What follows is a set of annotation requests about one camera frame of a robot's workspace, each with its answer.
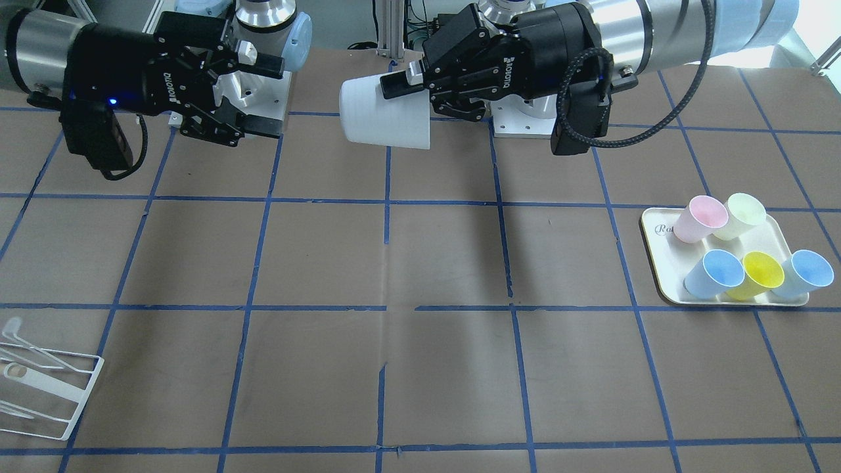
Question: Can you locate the yellow plastic cup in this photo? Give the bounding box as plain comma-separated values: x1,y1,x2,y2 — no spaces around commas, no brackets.
725,251,786,300

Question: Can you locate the white wire cup rack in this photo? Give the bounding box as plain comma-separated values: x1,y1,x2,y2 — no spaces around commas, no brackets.
1,317,104,442

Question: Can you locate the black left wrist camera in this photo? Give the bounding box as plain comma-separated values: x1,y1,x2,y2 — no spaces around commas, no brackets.
550,77,614,156

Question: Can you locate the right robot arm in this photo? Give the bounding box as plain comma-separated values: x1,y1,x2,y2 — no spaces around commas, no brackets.
2,1,313,146

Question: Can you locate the white ribbed plastic cup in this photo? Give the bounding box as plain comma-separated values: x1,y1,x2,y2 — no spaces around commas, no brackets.
339,74,430,150

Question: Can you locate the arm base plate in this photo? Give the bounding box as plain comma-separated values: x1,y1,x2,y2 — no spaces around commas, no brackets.
488,94,558,139
168,55,290,131

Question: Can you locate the aluminium frame post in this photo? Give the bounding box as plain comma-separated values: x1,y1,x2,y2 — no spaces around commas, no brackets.
375,0,406,62

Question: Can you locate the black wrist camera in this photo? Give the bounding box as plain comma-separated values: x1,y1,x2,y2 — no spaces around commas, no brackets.
550,77,614,156
60,100,135,171

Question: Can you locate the cream plastic tray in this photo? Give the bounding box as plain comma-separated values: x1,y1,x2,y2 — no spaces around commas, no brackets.
641,208,810,307

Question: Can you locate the light blue plastic cup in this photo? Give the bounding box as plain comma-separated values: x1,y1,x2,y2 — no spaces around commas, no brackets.
770,249,835,299

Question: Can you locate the pink plastic cup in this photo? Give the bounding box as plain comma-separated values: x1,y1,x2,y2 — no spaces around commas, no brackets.
673,195,729,244

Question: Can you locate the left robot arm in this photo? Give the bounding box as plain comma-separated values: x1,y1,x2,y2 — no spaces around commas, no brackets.
376,1,800,121

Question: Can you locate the pale green plastic cup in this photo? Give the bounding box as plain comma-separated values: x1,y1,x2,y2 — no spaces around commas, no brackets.
713,192,767,240

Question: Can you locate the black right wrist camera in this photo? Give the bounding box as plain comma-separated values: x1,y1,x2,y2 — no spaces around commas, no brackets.
60,100,135,171

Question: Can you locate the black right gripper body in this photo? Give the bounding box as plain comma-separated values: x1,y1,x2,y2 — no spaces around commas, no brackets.
65,12,256,146

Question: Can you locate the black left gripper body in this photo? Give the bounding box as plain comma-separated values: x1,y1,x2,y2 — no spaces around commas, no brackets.
422,3,613,101

